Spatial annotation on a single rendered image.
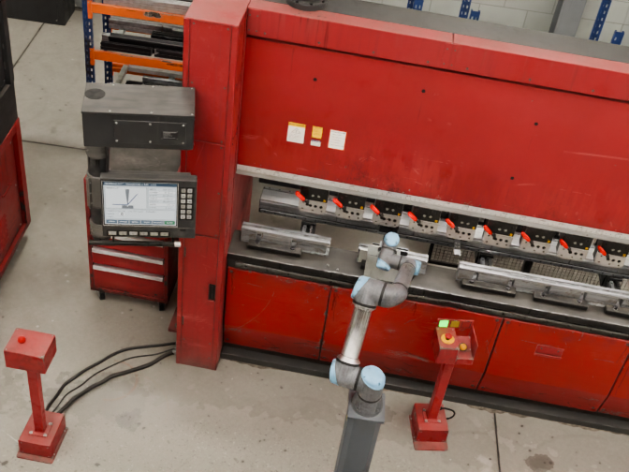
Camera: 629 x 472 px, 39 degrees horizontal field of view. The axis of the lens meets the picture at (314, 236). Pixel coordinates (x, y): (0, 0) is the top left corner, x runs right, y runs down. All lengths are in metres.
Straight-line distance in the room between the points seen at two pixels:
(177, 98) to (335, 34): 0.79
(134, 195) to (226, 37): 0.86
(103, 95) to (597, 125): 2.31
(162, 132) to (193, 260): 1.03
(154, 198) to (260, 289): 1.06
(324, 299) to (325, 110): 1.17
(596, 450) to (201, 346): 2.42
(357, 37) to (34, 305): 2.85
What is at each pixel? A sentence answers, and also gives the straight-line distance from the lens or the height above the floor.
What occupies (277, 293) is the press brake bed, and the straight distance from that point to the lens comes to 5.10.
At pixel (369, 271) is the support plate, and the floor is 1.00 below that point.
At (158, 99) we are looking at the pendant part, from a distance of 4.18.
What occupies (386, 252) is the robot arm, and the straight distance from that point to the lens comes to 4.57.
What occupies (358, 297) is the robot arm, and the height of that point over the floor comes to 1.28.
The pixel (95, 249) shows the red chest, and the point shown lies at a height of 0.48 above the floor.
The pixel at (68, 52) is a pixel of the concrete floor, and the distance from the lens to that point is 8.53.
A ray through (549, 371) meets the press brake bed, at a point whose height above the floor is 0.42.
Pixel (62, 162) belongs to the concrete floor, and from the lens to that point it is 7.12.
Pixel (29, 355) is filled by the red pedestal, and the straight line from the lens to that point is 4.58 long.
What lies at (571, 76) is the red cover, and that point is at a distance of 4.32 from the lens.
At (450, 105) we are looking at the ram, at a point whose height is 1.97.
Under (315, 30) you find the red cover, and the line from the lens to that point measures 4.24.
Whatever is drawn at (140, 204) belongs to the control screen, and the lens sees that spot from 4.36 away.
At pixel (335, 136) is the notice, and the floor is 1.68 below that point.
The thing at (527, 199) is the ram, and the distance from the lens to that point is 4.70.
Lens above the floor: 4.17
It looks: 40 degrees down
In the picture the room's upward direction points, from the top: 9 degrees clockwise
